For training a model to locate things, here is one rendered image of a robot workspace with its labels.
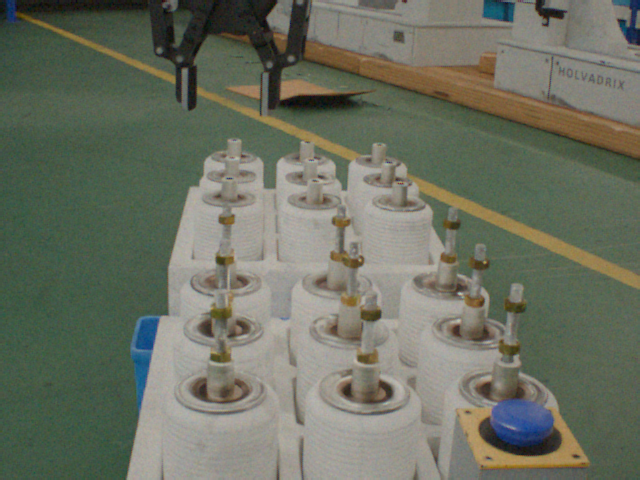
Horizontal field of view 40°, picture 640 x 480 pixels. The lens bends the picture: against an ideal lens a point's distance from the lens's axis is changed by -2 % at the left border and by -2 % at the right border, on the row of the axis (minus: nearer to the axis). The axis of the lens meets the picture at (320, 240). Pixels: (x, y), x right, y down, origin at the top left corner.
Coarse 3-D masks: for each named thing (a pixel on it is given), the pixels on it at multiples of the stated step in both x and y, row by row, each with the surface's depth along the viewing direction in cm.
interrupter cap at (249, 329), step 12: (240, 312) 88; (192, 324) 85; (204, 324) 85; (240, 324) 86; (252, 324) 86; (192, 336) 82; (204, 336) 83; (228, 336) 84; (240, 336) 83; (252, 336) 83
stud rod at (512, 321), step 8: (512, 288) 72; (520, 288) 72; (512, 296) 73; (520, 296) 73; (512, 320) 73; (512, 328) 73; (504, 336) 74; (512, 336) 74; (512, 344) 74; (504, 360) 74; (512, 360) 74
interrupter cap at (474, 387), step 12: (480, 372) 78; (468, 384) 76; (480, 384) 77; (528, 384) 77; (540, 384) 76; (468, 396) 74; (480, 396) 74; (492, 396) 75; (516, 396) 75; (528, 396) 75; (540, 396) 75
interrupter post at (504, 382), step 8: (496, 360) 75; (496, 368) 74; (504, 368) 74; (512, 368) 74; (496, 376) 75; (504, 376) 74; (512, 376) 74; (496, 384) 75; (504, 384) 74; (512, 384) 74; (496, 392) 75; (504, 392) 75; (512, 392) 75
